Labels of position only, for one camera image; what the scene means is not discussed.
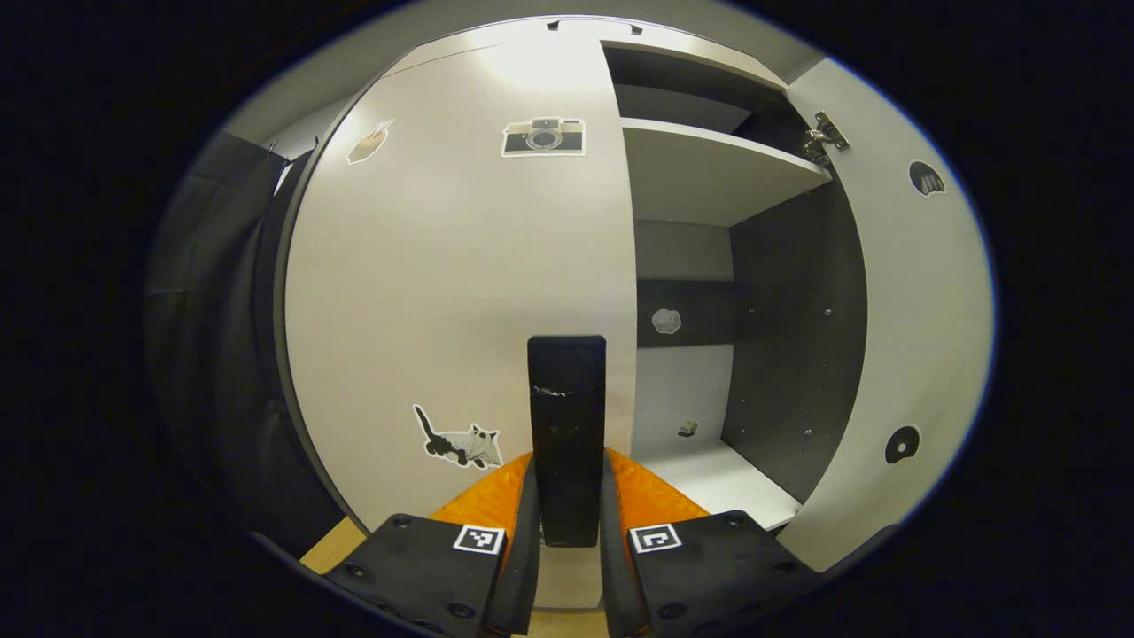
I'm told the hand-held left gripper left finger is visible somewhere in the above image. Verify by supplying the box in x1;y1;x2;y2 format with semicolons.
323;452;541;637

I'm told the metal door hinge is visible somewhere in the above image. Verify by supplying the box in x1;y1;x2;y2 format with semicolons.
804;111;851;165

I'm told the black backdrop cloth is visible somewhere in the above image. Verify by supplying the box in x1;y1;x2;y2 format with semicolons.
146;133;346;559

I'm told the black door handle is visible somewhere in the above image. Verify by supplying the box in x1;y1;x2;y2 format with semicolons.
528;335;608;548

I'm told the beige double-door shoe cabinet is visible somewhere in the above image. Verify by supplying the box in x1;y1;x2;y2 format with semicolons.
275;13;869;612

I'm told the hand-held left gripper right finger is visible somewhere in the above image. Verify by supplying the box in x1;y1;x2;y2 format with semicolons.
601;447;820;637

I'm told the beige cabinet door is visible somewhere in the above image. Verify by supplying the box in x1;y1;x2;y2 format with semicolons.
283;40;639;612
775;58;995;572

